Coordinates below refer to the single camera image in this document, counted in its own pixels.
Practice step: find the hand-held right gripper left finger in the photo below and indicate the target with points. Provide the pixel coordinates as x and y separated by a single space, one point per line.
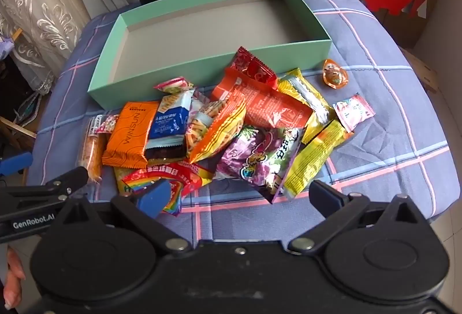
155 196

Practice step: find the orange jelly cup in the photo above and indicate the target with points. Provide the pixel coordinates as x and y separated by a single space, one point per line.
334 75

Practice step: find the large orange-red snack packet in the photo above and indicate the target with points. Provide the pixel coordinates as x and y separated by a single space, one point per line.
267 101

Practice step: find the long yellow snack packet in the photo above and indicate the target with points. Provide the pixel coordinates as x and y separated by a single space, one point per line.
310 159

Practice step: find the yellow packet with silver seam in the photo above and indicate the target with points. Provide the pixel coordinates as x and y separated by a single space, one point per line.
310 101

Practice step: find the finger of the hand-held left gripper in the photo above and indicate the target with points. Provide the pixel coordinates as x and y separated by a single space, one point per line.
16 159
68 178

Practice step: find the person's left hand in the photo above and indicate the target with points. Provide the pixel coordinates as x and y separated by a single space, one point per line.
11 274

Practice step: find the pink floral snack packet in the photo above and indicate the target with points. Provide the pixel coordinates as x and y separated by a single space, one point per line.
197 101

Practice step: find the yellow green snack packet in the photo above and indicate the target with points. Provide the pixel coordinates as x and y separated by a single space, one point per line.
121 184

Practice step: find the white embroidered curtain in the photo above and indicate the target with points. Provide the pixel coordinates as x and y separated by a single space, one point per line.
36 11

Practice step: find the orange wafer packet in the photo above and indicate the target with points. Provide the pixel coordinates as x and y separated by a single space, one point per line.
131 133

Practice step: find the pink and white candy packet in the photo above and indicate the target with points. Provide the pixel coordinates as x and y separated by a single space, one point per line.
352 112

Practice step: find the wooden frame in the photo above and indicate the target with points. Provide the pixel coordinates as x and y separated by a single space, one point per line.
18 127

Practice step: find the small red dotted candy packet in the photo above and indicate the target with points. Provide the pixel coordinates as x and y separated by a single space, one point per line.
106 124

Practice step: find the purple cloth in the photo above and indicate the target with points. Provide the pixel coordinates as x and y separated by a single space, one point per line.
5 47

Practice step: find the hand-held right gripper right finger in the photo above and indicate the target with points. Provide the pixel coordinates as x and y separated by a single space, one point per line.
325 196

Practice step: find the small pink yellow candy packet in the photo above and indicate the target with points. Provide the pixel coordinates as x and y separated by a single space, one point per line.
173 85

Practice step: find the dark brown chocolate packet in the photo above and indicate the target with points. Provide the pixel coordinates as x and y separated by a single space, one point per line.
164 154

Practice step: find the brown cardboard box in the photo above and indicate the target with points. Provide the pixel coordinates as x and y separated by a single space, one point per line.
422 72

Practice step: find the shiny red snack packet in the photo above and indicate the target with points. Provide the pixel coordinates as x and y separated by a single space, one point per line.
252 68

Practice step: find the orange noodle snack packet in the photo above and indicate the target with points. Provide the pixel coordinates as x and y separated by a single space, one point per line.
216 130

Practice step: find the green cardboard box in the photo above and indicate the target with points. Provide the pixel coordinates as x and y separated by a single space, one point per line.
223 32

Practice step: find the clear biscuit packet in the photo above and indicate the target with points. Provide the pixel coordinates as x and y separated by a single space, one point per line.
92 155

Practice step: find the purple gummy candy bag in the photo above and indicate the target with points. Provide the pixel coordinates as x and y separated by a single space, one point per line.
260 159

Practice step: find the red rainbow candy bag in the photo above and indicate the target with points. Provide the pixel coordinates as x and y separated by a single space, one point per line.
180 175

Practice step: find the blue cracker packet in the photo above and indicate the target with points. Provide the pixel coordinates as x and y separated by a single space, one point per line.
168 122

